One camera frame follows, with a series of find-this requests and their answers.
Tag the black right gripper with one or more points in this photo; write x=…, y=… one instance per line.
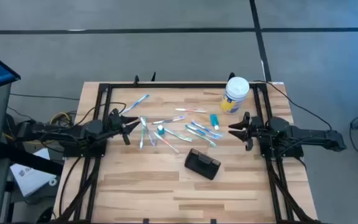
x=258, y=130

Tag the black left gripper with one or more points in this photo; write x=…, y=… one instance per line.
x=115, y=123

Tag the blue toothbrush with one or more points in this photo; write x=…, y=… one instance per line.
x=199, y=130
x=138, y=101
x=205, y=127

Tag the teal toothpaste tube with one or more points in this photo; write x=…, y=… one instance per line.
x=214, y=121

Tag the small teal mouthwash bottle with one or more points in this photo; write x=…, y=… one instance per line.
x=160, y=130

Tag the pink toothbrush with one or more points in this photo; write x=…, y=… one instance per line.
x=166, y=142

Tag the red toothbrush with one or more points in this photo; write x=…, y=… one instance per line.
x=191, y=110

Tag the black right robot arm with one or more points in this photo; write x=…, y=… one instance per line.
x=306, y=135

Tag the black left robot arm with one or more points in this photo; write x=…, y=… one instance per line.
x=73, y=132

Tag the yellow disinfectant wipes canister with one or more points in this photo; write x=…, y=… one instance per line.
x=235, y=93

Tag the small black edge clip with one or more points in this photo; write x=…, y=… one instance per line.
x=146, y=221
x=213, y=221

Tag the white tape roll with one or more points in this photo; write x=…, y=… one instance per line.
x=50, y=181

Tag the black desk beam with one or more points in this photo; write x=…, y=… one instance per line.
x=33, y=160

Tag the white printed booklet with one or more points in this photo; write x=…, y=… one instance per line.
x=31, y=182

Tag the black frame clamp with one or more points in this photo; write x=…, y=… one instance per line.
x=231, y=76
x=153, y=77
x=136, y=80

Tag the black aluminium table frame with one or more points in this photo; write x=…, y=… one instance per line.
x=182, y=85

